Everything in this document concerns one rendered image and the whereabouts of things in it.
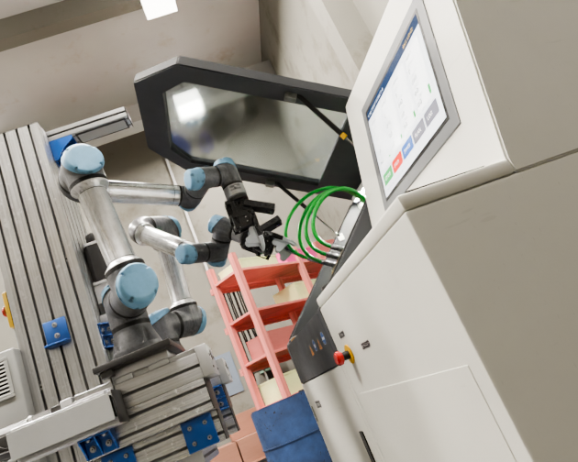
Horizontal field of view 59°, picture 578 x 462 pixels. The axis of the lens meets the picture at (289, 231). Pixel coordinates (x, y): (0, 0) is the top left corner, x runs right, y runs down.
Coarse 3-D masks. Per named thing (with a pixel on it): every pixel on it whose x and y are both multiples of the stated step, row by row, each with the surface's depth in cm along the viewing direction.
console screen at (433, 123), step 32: (416, 0) 115; (416, 32) 116; (384, 64) 135; (416, 64) 117; (384, 96) 137; (416, 96) 119; (448, 96) 105; (384, 128) 139; (416, 128) 120; (448, 128) 106; (384, 160) 141; (416, 160) 122; (384, 192) 144
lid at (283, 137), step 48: (144, 96) 186; (192, 96) 185; (240, 96) 182; (288, 96) 172; (336, 96) 172; (192, 144) 216; (240, 144) 211; (288, 144) 206; (336, 144) 199; (336, 192) 236
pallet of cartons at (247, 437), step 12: (252, 408) 806; (240, 420) 797; (240, 432) 790; (252, 432) 793; (228, 444) 759; (240, 444) 744; (252, 444) 747; (216, 456) 731; (228, 456) 735; (240, 456) 760; (252, 456) 740; (264, 456) 741
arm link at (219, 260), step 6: (216, 240) 195; (210, 246) 193; (216, 246) 195; (222, 246) 196; (228, 246) 198; (210, 252) 192; (216, 252) 194; (222, 252) 196; (210, 258) 193; (216, 258) 196; (222, 258) 198; (210, 264) 198; (216, 264) 198; (222, 264) 199
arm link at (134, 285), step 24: (72, 168) 150; (96, 168) 152; (72, 192) 153; (96, 192) 152; (96, 216) 150; (96, 240) 150; (120, 240) 149; (120, 264) 144; (144, 264) 146; (120, 288) 140; (144, 288) 143; (120, 312) 148
